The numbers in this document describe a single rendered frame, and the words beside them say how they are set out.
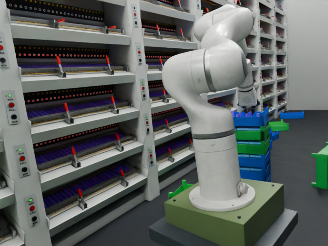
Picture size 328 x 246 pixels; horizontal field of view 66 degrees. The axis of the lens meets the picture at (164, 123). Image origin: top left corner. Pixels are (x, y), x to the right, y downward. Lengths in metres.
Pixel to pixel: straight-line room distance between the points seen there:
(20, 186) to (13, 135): 0.19
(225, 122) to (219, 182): 0.16
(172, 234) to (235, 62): 0.49
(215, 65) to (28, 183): 0.81
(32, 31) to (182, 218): 0.87
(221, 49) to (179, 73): 0.12
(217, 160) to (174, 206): 0.19
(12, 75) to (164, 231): 0.75
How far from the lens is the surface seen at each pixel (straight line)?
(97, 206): 1.33
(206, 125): 0.67
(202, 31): 1.05
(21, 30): 1.13
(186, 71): 0.68
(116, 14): 1.55
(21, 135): 1.08
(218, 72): 0.65
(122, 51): 1.50
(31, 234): 1.18
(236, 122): 1.52
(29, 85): 1.10
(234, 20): 0.98
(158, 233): 0.79
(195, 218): 0.73
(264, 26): 4.03
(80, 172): 1.23
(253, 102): 1.52
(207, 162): 0.70
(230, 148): 0.70
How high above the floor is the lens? 0.70
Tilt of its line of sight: 9 degrees down
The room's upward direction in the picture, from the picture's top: 6 degrees counter-clockwise
